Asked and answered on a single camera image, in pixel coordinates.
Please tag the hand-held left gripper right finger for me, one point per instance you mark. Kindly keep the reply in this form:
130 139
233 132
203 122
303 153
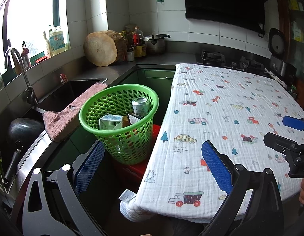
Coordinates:
216 167

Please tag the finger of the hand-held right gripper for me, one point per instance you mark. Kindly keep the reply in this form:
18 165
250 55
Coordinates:
280 143
293 122

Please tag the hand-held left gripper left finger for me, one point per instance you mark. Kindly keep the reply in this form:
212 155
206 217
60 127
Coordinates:
89 168

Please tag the green plastic basket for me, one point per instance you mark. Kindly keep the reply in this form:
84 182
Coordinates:
127 147

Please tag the white blue milk carton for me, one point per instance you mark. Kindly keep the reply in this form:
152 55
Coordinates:
110 123

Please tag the orange drink bottle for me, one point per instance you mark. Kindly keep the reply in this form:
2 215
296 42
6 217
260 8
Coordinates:
134 118

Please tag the crushed silver blue can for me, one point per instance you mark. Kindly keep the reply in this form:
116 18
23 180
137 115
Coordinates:
140 107

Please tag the white crumpled rag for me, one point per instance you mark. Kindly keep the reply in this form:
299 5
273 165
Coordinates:
277 80

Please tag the red plastic stool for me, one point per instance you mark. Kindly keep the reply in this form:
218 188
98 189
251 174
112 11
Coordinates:
139 172

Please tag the pink dish cloth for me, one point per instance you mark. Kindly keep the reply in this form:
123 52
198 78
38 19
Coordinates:
65 118

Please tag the white printed tablecloth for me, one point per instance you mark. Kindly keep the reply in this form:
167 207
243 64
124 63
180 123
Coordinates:
216 103

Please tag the black rice cooker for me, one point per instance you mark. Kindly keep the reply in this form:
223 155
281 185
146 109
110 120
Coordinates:
281 59

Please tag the steel sink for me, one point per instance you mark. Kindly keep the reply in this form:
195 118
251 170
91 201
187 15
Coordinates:
68 91

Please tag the black gas stove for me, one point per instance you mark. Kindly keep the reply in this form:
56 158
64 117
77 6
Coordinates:
230 61

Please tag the wooden glass-door cabinet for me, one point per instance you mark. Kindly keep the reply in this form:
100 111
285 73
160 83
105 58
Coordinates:
294 29

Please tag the red white scrubber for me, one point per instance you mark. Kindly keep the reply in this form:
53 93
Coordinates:
64 78

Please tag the steel kitchen counter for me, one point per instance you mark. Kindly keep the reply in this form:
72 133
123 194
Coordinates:
132 66

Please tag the steel faucet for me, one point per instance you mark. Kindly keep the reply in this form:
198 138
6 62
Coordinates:
21 76

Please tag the small red box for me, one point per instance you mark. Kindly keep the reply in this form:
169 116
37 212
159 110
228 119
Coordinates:
41 59

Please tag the small white jar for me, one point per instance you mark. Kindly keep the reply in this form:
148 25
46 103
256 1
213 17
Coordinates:
130 56

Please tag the round wooden chopping block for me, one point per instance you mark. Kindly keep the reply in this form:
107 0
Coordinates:
100 49

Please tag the metal utensil holder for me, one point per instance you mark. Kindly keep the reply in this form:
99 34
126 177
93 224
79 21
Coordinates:
26 60

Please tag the white spray bottle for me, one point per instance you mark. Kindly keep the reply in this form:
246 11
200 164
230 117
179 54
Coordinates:
47 45

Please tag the dark sauce bottle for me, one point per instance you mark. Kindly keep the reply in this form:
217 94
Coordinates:
124 40

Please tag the large cooking oil bottle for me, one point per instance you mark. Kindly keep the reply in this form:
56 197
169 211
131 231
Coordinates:
139 44

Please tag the black range hood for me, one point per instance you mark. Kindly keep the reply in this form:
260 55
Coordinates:
228 2

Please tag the steel pressure cooker pot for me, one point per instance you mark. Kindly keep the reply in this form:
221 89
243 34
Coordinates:
154 44

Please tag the kitchen window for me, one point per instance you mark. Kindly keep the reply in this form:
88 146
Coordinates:
31 17

